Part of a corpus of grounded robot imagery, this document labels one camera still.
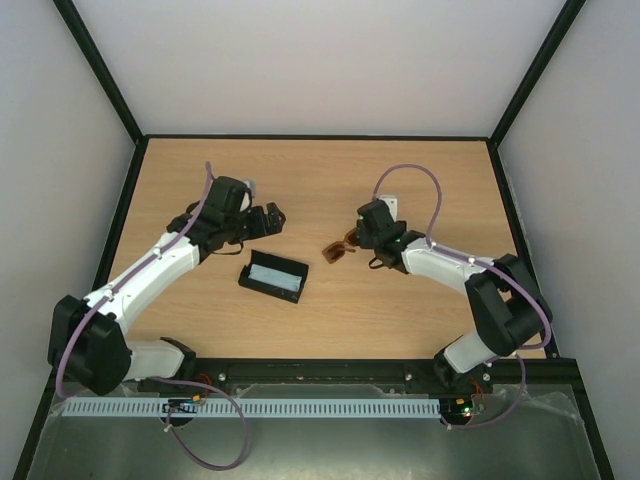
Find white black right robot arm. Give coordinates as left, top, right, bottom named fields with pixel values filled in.
left=355, top=217, right=551, bottom=392

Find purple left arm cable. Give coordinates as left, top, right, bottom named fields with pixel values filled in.
left=54, top=161, right=249, bottom=472

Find brown translucent sunglasses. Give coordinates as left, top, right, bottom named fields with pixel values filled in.
left=322, top=228, right=357, bottom=264

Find light blue cleaning cloth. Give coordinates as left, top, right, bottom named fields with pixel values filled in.
left=248, top=264, right=302, bottom=292

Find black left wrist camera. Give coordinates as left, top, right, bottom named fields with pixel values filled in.
left=203, top=176, right=255, bottom=224

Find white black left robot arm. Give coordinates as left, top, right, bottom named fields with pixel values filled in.
left=48, top=203, right=286, bottom=398

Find light blue slotted cable duct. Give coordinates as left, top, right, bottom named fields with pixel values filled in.
left=61, top=398, right=441, bottom=419

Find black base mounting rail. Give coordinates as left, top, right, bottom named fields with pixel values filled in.
left=134, top=355, right=576, bottom=394

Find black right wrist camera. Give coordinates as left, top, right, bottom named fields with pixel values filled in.
left=356, top=195, right=398, bottom=246

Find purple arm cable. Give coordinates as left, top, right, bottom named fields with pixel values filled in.
left=54, top=161, right=249, bottom=472
left=371, top=163, right=554, bottom=432

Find black enclosure frame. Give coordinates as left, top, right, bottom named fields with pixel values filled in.
left=1, top=1, right=639, bottom=479

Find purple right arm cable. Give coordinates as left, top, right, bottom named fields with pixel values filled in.
left=371, top=163, right=554, bottom=432

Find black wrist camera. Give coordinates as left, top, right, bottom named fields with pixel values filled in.
left=356, top=195, right=398, bottom=246
left=203, top=176, right=255, bottom=224

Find black glasses case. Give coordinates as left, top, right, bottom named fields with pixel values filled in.
left=238, top=250, right=309, bottom=304

